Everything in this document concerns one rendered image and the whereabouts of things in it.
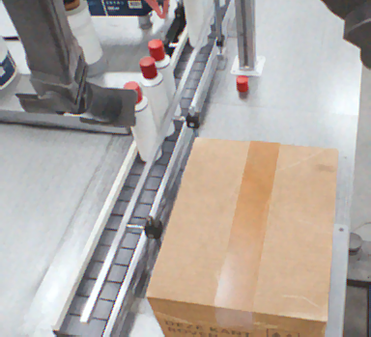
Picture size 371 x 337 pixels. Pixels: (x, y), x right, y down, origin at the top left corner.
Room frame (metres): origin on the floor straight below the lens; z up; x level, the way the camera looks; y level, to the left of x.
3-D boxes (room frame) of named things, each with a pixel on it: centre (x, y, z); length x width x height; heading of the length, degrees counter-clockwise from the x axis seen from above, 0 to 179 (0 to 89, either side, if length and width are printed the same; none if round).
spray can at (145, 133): (0.79, 0.18, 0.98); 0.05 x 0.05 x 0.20
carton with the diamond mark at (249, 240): (0.41, -0.02, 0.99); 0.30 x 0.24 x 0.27; 165
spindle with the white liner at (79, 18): (1.16, 0.35, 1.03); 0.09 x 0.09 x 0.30
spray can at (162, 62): (0.92, 0.13, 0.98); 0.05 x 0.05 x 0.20
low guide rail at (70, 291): (0.89, 0.18, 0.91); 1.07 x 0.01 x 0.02; 163
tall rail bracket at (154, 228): (0.53, 0.18, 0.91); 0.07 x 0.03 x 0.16; 73
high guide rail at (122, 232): (0.86, 0.11, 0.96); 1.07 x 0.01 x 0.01; 163
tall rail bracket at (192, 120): (0.82, 0.09, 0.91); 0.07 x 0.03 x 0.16; 73
